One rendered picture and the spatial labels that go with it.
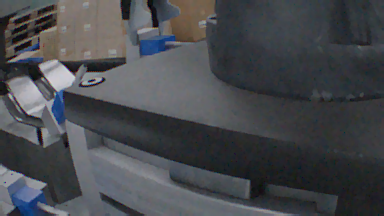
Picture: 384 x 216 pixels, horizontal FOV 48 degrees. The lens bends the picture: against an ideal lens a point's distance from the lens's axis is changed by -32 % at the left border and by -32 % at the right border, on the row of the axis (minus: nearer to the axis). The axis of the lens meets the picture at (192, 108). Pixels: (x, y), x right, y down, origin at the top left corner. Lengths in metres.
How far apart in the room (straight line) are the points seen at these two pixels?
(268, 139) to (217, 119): 0.03
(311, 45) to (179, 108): 0.06
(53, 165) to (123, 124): 0.45
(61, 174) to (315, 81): 0.53
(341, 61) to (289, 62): 0.03
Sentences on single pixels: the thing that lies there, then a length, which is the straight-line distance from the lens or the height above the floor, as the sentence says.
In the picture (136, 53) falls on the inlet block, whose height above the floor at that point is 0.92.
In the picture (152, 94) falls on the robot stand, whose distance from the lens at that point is 0.25.
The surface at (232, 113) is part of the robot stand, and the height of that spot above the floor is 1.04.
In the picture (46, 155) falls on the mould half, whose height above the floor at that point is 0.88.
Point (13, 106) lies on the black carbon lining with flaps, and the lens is 0.92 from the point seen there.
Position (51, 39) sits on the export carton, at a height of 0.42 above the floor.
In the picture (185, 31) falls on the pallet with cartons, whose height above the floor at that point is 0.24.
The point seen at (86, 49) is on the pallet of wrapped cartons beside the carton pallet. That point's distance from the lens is 5.10.
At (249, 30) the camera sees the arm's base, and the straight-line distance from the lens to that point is 0.23.
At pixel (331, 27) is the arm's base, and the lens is 0.22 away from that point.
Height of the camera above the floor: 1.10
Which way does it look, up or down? 16 degrees down
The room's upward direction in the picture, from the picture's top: 6 degrees counter-clockwise
